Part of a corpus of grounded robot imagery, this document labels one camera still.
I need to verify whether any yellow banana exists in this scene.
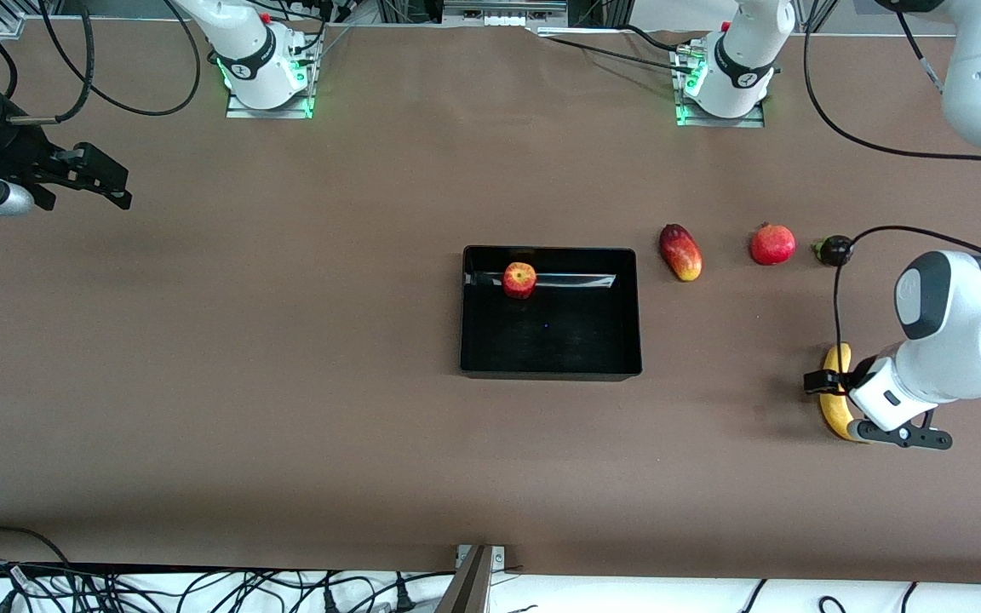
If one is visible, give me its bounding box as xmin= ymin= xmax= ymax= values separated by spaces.
xmin=819 ymin=342 xmax=866 ymax=444

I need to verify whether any black plastic box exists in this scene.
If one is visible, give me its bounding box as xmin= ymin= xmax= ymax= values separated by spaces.
xmin=460 ymin=245 xmax=643 ymax=381

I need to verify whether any red apple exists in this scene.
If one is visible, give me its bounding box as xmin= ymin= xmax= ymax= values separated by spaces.
xmin=502 ymin=262 xmax=538 ymax=300

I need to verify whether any dark purple mangosteen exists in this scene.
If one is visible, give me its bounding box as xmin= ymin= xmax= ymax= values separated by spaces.
xmin=812 ymin=235 xmax=855 ymax=267

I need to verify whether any red pomegranate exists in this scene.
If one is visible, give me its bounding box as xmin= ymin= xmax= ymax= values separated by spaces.
xmin=749 ymin=221 xmax=797 ymax=266

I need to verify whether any red yellow mango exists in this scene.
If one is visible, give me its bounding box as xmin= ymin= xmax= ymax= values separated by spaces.
xmin=658 ymin=223 xmax=703 ymax=283

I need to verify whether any brown table mat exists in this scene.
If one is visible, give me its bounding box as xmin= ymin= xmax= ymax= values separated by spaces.
xmin=0 ymin=17 xmax=981 ymax=588

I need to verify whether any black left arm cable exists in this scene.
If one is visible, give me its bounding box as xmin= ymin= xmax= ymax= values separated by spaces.
xmin=801 ymin=0 xmax=981 ymax=375

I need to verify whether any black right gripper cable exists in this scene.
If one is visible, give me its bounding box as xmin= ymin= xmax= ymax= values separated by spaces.
xmin=9 ymin=0 xmax=98 ymax=126

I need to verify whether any black hanging loop cable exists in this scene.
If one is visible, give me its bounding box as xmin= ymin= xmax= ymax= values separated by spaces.
xmin=37 ymin=0 xmax=202 ymax=117

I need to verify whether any aluminium arm base plate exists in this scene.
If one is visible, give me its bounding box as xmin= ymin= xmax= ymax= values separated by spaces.
xmin=672 ymin=41 xmax=766 ymax=129
xmin=227 ymin=34 xmax=317 ymax=120

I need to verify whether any black looped floor cable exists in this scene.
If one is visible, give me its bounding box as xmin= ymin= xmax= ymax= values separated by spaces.
xmin=0 ymin=526 xmax=72 ymax=570

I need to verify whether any silver metal bracket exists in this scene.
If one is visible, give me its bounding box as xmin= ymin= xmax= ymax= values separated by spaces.
xmin=455 ymin=545 xmax=508 ymax=570

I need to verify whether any short black table cable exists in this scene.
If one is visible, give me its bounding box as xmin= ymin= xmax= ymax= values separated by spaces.
xmin=622 ymin=24 xmax=704 ymax=54

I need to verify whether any long black table cable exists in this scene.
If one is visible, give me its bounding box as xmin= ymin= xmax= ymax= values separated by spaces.
xmin=539 ymin=36 xmax=696 ymax=73

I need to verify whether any dark metal post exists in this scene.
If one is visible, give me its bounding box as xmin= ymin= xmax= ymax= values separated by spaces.
xmin=435 ymin=545 xmax=496 ymax=613

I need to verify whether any silver metal frame device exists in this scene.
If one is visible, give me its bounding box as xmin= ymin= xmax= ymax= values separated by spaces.
xmin=444 ymin=0 xmax=568 ymax=25

